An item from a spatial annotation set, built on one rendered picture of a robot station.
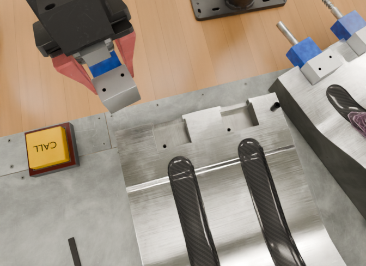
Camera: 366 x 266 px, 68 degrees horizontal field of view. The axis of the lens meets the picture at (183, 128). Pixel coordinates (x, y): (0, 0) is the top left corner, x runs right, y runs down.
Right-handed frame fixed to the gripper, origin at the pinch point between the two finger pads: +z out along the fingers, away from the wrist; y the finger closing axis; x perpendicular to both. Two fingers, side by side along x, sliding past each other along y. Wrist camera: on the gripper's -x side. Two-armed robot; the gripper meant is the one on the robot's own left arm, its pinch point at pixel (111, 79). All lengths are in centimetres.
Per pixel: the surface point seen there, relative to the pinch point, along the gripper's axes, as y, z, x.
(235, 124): 14.3, 13.4, -6.4
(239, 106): 16.1, 11.4, -5.2
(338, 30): 41.0, 11.3, -0.2
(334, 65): 33.8, 11.6, -6.8
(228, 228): 4.8, 17.7, -18.9
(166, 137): 3.4, 11.7, -3.5
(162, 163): 0.8, 11.2, -8.2
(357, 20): 44.0, 10.2, -1.2
